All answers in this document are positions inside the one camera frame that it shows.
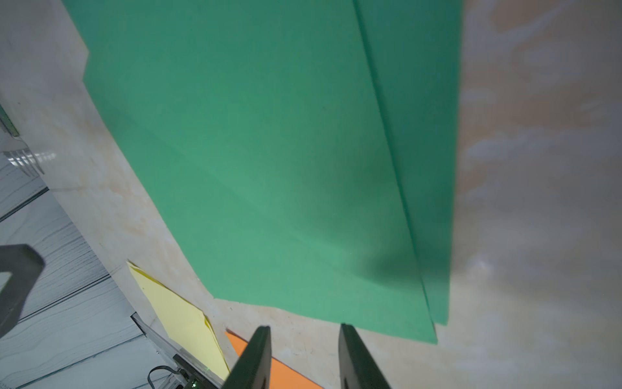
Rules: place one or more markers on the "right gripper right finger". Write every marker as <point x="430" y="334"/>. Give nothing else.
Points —
<point x="357" y="366"/>

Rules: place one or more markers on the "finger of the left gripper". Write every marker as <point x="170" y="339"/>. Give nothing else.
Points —
<point x="24" y="265"/>

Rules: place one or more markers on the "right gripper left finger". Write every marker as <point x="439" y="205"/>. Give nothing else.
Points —
<point x="253" y="368"/>

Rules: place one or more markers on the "yellow paper sheet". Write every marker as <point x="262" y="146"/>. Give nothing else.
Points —
<point x="184" y="323"/>

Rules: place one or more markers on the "green paper sheet bottom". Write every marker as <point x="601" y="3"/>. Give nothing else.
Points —
<point x="254" y="128"/>

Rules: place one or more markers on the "green paper sheet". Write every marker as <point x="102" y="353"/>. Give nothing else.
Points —
<point x="254" y="128"/>
<point x="413" y="50"/>

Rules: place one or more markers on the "green paper sheet top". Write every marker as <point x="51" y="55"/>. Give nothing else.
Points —
<point x="413" y="50"/>

